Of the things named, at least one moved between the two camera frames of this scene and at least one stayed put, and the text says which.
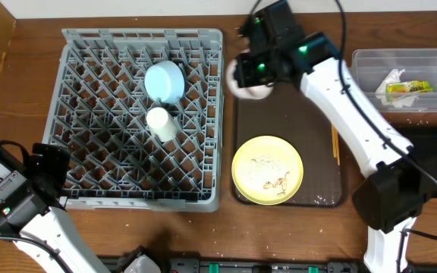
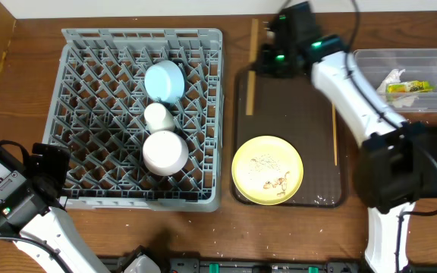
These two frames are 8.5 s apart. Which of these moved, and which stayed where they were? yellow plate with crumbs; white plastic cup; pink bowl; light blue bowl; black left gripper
Moved: white plastic cup; pink bowl
Stayed: yellow plate with crumbs; black left gripper; light blue bowl
